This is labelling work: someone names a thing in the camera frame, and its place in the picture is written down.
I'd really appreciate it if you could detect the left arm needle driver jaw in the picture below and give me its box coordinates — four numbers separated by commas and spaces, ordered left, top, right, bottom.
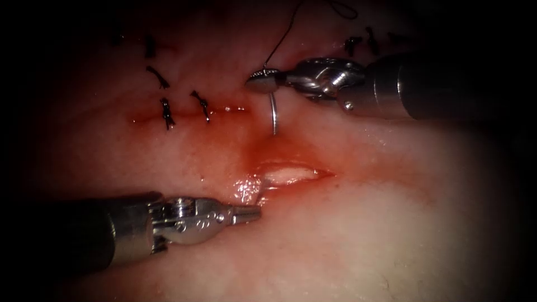
231, 204, 262, 225

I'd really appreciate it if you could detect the right arm needle driver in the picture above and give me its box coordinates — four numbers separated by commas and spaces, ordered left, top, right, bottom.
286, 57, 366, 102

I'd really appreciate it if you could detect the right arm needle driver jaw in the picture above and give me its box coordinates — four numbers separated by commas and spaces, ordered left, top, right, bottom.
249, 68, 288, 79
244, 77, 289, 95

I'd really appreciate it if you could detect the left arm needle driver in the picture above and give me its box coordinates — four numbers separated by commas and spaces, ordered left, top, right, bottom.
149, 196, 234, 255

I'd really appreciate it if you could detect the curved steel needle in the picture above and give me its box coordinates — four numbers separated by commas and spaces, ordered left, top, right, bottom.
268, 92, 279, 136

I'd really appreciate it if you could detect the black thread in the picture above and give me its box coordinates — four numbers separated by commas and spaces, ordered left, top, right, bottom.
262, 0, 359, 71

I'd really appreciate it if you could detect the black stitching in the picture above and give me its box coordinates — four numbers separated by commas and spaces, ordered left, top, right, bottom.
144, 33, 212, 131
343, 26, 403, 58

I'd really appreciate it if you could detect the tissue pad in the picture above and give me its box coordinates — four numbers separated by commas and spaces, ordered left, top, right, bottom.
25, 0, 521, 302

